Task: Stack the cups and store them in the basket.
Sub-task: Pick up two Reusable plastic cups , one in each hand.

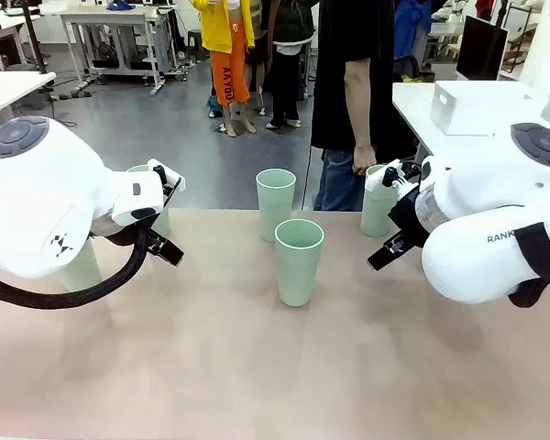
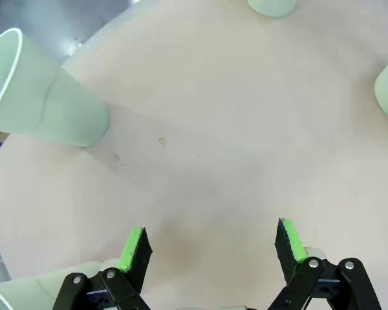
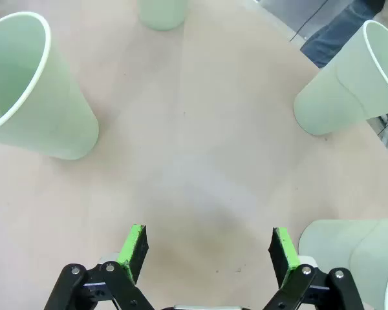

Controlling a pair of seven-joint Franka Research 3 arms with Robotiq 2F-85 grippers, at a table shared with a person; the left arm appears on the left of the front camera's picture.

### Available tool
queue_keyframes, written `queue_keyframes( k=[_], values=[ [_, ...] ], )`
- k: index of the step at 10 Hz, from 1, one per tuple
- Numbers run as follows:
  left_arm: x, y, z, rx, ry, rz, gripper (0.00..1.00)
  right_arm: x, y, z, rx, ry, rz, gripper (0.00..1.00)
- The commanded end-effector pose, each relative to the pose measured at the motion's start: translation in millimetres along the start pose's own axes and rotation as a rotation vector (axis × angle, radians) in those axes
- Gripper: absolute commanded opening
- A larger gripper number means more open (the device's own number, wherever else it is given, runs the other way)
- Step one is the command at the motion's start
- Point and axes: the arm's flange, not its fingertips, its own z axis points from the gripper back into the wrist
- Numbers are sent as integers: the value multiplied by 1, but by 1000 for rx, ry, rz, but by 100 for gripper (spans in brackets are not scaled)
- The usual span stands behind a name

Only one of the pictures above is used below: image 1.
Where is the white desk with dark panel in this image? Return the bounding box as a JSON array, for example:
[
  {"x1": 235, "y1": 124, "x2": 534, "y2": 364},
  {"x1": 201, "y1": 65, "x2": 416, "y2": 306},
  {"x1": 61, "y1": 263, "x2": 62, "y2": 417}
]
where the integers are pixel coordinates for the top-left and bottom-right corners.
[{"x1": 0, "y1": 12, "x2": 42, "y2": 72}]

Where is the dark stool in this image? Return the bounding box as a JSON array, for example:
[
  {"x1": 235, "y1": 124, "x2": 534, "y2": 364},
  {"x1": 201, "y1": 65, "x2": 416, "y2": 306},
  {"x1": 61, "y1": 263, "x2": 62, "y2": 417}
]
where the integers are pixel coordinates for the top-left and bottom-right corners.
[{"x1": 186, "y1": 28, "x2": 208, "y2": 63}]

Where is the wooden shelf rack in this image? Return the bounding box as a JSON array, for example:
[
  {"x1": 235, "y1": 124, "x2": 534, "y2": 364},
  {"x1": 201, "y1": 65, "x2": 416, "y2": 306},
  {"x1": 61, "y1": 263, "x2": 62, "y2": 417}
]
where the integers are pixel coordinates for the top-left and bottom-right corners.
[{"x1": 503, "y1": 21, "x2": 540, "y2": 74}]

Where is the light green plastic cup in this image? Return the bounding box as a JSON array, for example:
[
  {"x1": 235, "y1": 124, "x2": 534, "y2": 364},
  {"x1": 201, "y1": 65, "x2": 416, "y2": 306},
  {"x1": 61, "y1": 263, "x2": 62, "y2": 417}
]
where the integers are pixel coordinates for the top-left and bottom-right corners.
[
  {"x1": 255, "y1": 168, "x2": 297, "y2": 243},
  {"x1": 126, "y1": 163, "x2": 171, "y2": 236},
  {"x1": 273, "y1": 218, "x2": 325, "y2": 307},
  {"x1": 60, "y1": 237, "x2": 103, "y2": 293},
  {"x1": 359, "y1": 164, "x2": 401, "y2": 238}
]

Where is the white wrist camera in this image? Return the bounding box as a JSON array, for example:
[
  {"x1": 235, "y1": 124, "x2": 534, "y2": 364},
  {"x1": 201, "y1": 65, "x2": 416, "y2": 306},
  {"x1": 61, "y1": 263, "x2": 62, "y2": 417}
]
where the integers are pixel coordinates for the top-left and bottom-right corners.
[
  {"x1": 147, "y1": 158, "x2": 187, "y2": 207},
  {"x1": 364, "y1": 159, "x2": 407, "y2": 193}
]

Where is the person's left hand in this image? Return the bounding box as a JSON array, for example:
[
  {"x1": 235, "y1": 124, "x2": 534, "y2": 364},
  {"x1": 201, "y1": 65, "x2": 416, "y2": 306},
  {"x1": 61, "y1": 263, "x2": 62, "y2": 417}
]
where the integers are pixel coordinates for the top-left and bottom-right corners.
[{"x1": 351, "y1": 145, "x2": 379, "y2": 177}]

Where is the black floor power strip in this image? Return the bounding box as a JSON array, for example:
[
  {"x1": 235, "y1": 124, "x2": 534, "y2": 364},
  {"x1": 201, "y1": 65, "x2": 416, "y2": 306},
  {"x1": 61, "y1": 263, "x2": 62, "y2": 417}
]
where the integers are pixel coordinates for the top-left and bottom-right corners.
[{"x1": 58, "y1": 86, "x2": 94, "y2": 101}]

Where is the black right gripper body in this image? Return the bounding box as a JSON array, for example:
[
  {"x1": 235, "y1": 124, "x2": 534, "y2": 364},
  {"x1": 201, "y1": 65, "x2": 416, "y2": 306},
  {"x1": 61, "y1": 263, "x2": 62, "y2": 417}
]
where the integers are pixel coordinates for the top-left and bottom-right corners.
[{"x1": 387, "y1": 182, "x2": 432, "y2": 252}]

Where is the person in orange shorts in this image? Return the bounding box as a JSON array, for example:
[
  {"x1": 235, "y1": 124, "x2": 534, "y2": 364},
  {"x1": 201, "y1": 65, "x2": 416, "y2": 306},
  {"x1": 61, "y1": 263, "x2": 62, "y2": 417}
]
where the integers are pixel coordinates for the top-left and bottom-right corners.
[{"x1": 190, "y1": 0, "x2": 259, "y2": 138}]

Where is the white plastic basket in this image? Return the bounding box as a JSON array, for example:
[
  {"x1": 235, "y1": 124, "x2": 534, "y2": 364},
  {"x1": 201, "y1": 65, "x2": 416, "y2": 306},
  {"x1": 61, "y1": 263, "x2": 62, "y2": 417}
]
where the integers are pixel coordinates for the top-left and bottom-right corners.
[{"x1": 429, "y1": 81, "x2": 535, "y2": 137}]

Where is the black monitor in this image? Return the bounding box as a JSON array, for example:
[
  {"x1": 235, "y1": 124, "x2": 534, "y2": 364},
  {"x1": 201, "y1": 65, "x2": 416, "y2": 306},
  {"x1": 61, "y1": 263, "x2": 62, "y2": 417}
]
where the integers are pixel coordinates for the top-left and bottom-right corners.
[{"x1": 455, "y1": 15, "x2": 510, "y2": 83}]

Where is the white workbench with metal legs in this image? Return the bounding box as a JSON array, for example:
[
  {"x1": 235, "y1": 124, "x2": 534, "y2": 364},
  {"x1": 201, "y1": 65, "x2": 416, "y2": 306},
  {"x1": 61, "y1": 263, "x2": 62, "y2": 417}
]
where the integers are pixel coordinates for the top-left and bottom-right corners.
[{"x1": 59, "y1": 5, "x2": 175, "y2": 96}]

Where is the person in black T-shirt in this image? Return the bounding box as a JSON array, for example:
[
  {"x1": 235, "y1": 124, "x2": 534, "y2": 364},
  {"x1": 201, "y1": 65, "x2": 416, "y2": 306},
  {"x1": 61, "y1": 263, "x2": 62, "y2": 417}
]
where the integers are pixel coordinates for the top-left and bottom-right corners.
[{"x1": 310, "y1": 0, "x2": 419, "y2": 213}]

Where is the person in blue jacket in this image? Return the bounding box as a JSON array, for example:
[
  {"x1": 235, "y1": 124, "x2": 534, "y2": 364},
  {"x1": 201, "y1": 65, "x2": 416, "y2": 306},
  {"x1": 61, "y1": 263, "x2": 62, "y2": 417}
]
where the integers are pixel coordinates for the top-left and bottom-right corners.
[{"x1": 393, "y1": 0, "x2": 435, "y2": 61}]

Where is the white table beside robot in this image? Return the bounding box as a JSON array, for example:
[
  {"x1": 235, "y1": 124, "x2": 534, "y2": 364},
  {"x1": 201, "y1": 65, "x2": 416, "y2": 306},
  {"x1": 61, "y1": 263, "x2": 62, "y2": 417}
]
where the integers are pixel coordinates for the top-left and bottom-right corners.
[{"x1": 391, "y1": 81, "x2": 550, "y2": 160}]

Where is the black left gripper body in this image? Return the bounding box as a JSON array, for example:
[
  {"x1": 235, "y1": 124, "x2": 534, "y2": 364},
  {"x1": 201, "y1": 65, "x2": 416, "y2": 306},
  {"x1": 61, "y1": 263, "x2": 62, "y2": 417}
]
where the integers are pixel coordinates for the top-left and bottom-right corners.
[{"x1": 144, "y1": 226, "x2": 167, "y2": 254}]

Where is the person in dark clothes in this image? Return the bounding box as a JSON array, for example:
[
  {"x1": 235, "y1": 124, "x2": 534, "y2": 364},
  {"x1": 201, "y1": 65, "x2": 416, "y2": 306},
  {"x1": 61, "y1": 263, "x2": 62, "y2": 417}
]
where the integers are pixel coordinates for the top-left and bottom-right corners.
[{"x1": 258, "y1": 0, "x2": 316, "y2": 130}]

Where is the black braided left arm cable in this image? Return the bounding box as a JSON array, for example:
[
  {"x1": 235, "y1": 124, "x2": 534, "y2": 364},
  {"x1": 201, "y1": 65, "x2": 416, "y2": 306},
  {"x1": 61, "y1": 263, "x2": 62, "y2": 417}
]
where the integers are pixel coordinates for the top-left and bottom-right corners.
[{"x1": 0, "y1": 224, "x2": 152, "y2": 311}]

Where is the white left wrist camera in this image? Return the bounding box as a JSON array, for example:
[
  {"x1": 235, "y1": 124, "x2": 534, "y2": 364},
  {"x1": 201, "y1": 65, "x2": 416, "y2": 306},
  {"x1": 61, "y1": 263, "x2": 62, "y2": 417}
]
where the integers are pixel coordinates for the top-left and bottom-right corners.
[{"x1": 147, "y1": 158, "x2": 187, "y2": 207}]

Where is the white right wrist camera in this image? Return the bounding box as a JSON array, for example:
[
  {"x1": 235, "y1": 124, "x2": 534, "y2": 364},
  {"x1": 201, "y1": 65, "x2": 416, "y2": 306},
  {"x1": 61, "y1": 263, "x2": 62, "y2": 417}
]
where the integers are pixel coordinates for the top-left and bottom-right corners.
[{"x1": 364, "y1": 159, "x2": 407, "y2": 193}]

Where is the black stand pole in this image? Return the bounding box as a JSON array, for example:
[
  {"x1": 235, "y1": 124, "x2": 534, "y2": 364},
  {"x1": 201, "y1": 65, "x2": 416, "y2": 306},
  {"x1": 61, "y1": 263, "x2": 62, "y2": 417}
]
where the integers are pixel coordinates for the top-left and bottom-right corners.
[{"x1": 16, "y1": 0, "x2": 50, "y2": 75}]

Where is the white side table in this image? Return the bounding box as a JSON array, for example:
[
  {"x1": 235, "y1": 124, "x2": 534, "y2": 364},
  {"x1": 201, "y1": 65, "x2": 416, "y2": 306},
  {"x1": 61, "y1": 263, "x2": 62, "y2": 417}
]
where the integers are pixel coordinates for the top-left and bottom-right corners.
[{"x1": 0, "y1": 71, "x2": 57, "y2": 127}]

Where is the person's left forearm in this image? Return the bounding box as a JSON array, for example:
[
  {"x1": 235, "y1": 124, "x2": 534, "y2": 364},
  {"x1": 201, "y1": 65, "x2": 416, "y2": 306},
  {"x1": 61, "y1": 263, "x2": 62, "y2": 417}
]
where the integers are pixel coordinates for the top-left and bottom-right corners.
[{"x1": 347, "y1": 98, "x2": 378, "y2": 150}]

